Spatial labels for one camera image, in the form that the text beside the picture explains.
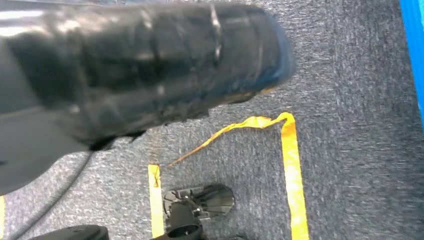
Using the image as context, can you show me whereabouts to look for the black robot foot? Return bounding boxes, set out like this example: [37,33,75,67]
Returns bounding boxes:
[152,183,236,240]

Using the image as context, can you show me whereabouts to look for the black robot leg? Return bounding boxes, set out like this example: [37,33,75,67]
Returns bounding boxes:
[28,225,110,240]

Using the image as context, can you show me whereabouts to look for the yellow tape square peeled edge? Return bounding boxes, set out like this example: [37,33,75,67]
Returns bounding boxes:
[148,112,311,240]

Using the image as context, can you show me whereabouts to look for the blue metal shelf rack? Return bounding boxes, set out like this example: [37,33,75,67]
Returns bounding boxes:
[399,0,424,128]

